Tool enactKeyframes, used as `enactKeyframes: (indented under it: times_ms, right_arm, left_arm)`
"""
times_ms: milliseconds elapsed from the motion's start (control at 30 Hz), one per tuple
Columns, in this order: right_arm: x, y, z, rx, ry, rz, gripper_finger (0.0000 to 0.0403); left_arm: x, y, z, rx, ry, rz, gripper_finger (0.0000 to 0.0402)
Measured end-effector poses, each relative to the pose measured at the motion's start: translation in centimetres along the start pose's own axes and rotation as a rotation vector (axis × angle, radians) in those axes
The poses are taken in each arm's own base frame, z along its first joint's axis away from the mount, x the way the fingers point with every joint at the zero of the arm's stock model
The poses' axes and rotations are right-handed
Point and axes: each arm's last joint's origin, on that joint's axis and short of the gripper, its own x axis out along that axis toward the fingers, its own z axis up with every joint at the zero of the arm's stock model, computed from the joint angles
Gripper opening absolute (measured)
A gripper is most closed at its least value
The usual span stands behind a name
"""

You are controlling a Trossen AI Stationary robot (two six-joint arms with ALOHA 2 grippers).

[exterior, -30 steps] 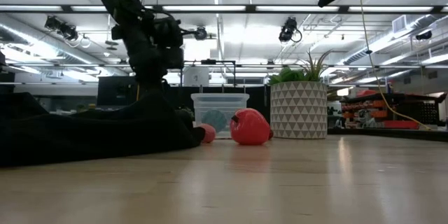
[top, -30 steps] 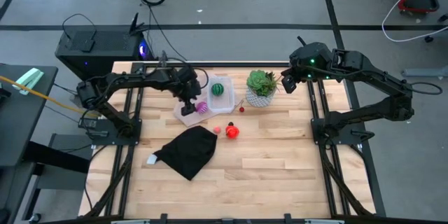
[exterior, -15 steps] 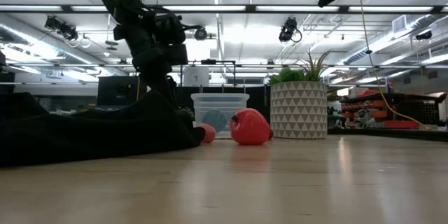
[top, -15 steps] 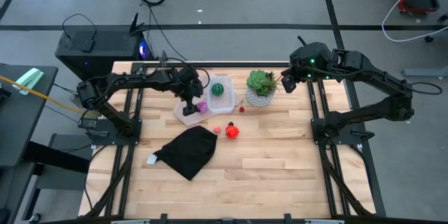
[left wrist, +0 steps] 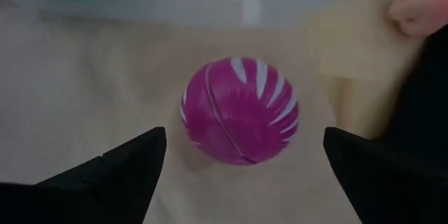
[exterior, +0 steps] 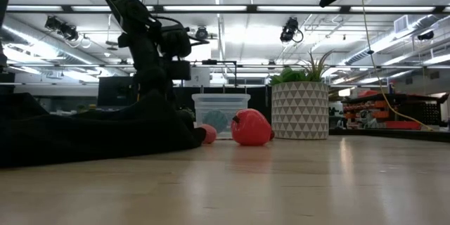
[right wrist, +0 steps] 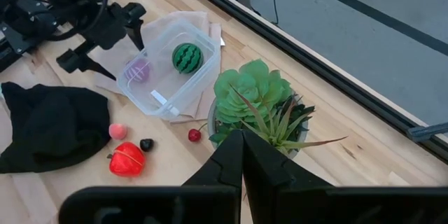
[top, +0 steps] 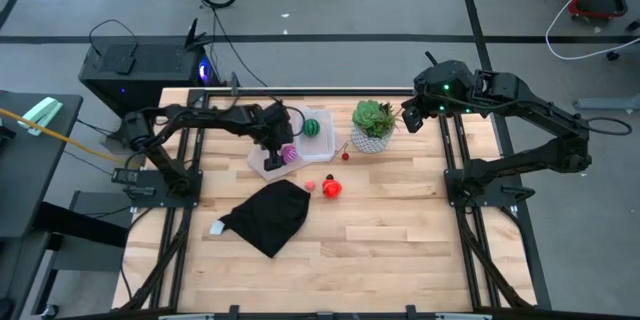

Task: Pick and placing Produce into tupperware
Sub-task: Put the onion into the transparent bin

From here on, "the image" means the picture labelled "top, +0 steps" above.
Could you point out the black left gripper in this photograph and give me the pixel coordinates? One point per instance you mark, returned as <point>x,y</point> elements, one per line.
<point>277,125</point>

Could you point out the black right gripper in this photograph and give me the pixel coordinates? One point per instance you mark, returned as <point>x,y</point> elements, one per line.
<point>413,119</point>

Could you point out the small pink ball toy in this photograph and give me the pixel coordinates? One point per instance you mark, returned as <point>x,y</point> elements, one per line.
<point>310,186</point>

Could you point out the black cloth bag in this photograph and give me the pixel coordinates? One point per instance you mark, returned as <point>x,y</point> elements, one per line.
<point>272,215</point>

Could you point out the green striped watermelon toy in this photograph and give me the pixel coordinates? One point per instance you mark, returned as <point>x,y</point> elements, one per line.
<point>311,127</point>

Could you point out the red toy tomato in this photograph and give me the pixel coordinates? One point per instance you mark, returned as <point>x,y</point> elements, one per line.
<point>332,190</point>

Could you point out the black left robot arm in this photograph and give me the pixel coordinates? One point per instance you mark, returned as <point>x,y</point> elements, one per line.
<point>210,116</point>

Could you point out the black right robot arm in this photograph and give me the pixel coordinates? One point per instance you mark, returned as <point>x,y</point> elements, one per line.
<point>530,102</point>

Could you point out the clear plastic tupperware container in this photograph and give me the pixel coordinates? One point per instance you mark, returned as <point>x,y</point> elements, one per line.
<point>320,150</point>

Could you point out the succulent in patterned pot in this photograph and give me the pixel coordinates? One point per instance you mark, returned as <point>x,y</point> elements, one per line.
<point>372,125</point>

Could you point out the small red toy cherry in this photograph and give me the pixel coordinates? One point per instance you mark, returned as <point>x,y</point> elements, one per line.
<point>345,156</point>

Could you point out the small white tag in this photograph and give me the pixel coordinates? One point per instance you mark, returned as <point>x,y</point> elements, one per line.
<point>217,227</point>

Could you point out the black power adapter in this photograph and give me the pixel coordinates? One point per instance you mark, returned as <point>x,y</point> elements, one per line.
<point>125,176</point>

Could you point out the black wifi antenna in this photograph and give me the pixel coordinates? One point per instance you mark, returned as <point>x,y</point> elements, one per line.
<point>192,35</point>

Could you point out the black table clamp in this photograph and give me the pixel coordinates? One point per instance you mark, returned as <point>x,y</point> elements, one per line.
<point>233,311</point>
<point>410,311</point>

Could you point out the black computer tower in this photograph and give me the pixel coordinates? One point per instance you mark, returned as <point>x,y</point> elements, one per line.
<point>145,80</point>

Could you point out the black flat box device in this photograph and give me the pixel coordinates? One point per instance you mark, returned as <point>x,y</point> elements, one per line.
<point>126,57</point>

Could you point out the gray metal table foot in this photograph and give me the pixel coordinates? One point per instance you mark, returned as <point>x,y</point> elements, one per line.
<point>607,104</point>

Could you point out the black desk leg base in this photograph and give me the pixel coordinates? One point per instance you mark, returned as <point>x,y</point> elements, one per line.
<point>80,222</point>

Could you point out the black caster wheel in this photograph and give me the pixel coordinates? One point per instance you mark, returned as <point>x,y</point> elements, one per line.
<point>613,55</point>
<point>50,311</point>

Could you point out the mint green stapler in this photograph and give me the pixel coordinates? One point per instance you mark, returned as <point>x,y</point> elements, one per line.
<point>42,112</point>

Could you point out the black desk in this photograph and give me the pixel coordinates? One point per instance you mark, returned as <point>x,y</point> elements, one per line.
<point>30,170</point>

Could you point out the black aluminium table frame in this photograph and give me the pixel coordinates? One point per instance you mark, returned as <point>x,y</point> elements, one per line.
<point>325,92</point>

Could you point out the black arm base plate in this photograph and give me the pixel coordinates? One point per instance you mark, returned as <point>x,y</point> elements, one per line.
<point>165,202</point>
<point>492,202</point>

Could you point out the silver metal bracket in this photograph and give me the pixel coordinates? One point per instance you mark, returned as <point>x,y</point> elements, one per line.
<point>462,317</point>
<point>187,317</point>

